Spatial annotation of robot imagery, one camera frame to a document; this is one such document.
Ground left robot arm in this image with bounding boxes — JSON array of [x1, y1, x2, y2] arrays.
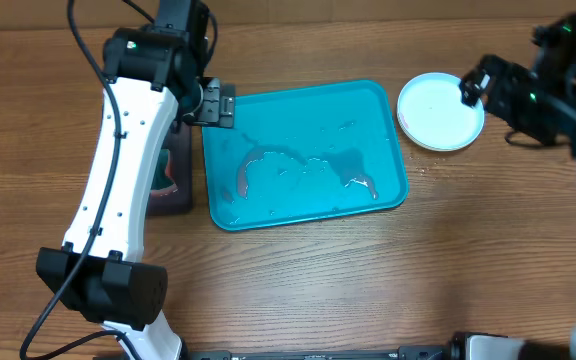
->
[[36, 1, 236, 359]]

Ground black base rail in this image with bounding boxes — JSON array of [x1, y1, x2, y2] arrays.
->
[[92, 344, 538, 360]]

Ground black rectangular tray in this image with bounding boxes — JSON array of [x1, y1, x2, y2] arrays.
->
[[147, 123, 193, 216]]

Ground teal plastic tray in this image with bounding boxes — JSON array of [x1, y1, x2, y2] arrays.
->
[[202, 80, 409, 231]]

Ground white plate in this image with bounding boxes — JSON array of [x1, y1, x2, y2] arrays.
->
[[397, 111, 450, 152]]

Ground light blue plate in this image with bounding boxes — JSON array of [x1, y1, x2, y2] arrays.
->
[[397, 72, 485, 152]]

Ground green and red sponge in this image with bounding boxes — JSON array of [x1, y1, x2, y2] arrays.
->
[[150, 149, 177, 196]]

